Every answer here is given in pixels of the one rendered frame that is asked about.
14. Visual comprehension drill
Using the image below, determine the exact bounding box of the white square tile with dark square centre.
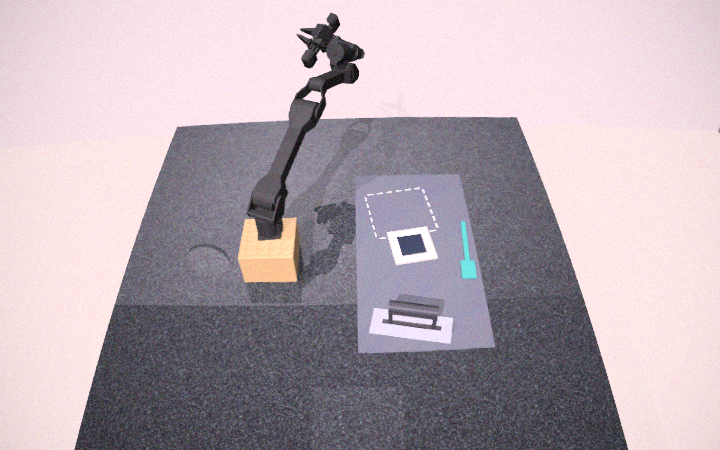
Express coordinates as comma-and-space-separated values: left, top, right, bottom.
387, 227, 438, 265

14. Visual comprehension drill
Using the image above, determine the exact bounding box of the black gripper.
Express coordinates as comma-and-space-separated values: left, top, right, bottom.
296, 12, 343, 69

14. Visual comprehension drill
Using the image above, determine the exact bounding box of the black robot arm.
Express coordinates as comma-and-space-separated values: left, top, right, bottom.
246, 23, 365, 241

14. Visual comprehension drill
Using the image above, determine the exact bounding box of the teal small trowel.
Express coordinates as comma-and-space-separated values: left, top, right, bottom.
460, 221, 477, 279

